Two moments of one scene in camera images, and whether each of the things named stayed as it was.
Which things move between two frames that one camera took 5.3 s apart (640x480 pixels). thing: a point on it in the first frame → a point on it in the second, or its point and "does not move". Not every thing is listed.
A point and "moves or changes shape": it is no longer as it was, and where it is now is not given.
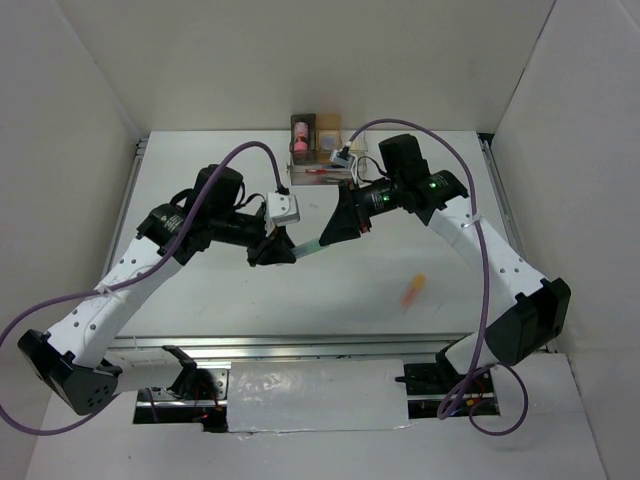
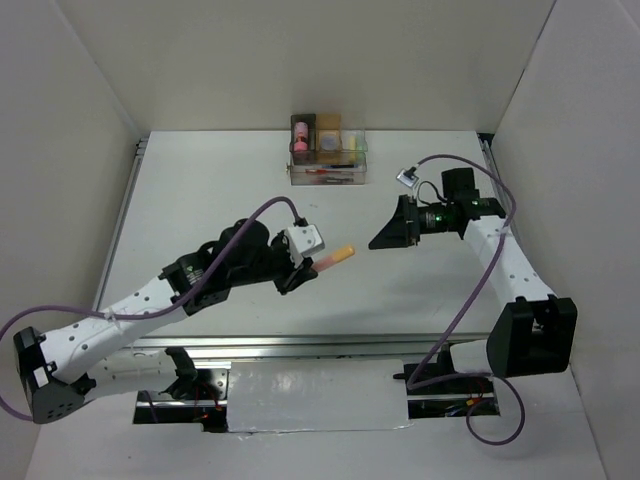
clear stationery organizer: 313,137 does not move
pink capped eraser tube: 301,132 does not move
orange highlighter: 419,284 → 340,255
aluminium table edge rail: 211,349 does not move
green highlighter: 306,248 moves or changes shape
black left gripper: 273,250 → 296,277
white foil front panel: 316,395 does not move
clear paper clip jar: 330,140 does not move
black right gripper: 346,220 → 404,229
